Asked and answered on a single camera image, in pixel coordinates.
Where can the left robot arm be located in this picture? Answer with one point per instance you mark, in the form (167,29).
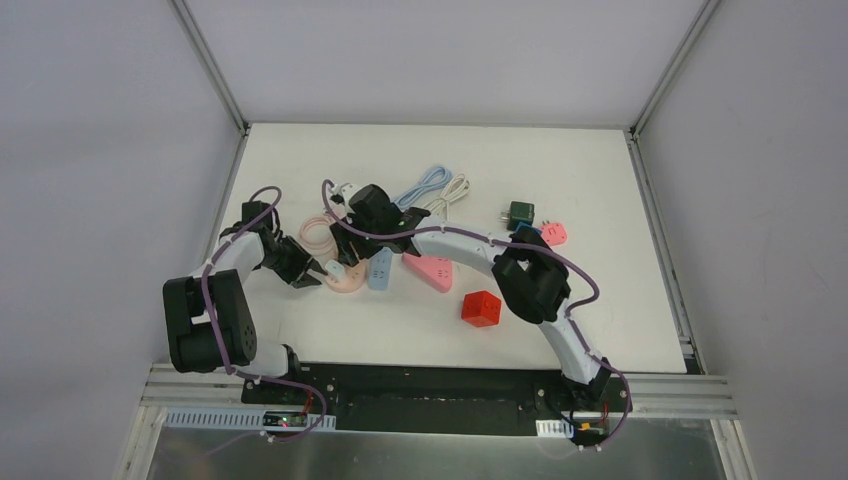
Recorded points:
(208,321)

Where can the blue cube socket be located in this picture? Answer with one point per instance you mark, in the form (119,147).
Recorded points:
(525,226)

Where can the light blue plug box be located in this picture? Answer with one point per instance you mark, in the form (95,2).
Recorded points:
(379,270)

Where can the pink plug adapter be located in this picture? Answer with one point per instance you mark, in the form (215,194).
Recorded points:
(553,233)

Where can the small white plug adapter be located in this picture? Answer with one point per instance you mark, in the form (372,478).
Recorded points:
(336,270)

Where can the green cube socket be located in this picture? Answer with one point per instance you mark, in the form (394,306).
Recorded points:
(519,214)

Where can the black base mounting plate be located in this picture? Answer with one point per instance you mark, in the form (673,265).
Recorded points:
(405,399)

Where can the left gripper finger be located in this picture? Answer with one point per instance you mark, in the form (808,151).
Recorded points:
(314,266)
(306,280)

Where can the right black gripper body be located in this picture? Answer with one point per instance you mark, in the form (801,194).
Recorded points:
(346,240)

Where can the red cube socket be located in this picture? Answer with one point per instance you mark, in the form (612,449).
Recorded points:
(481,309)

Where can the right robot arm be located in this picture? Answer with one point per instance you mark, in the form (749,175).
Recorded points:
(537,285)

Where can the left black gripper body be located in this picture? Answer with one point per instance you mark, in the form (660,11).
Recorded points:
(296,266)

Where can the pink round socket base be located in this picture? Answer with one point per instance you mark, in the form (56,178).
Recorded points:
(356,278)

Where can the pink triangular power strip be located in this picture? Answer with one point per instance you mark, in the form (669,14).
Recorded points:
(436,272)

